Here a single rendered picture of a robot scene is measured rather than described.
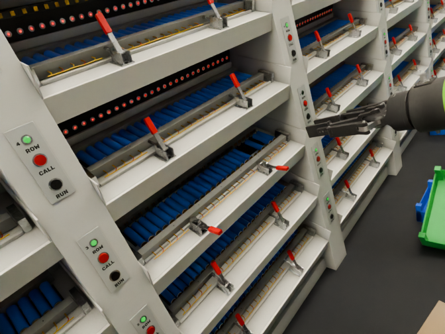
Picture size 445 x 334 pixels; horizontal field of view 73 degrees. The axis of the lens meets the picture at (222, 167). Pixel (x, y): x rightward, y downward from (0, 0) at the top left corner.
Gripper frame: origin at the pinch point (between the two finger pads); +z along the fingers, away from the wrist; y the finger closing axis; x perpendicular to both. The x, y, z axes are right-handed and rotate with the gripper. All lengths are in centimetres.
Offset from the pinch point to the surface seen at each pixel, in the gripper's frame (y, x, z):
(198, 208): 31.2, 4.0, 17.8
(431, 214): -47, 58, 3
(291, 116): -10.2, -1.8, 16.7
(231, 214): 25.7, 9.3, 14.7
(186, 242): 38.9, 7.9, 15.7
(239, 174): 15.6, 3.7, 18.5
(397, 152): -86, 50, 27
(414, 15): -150, -6, 26
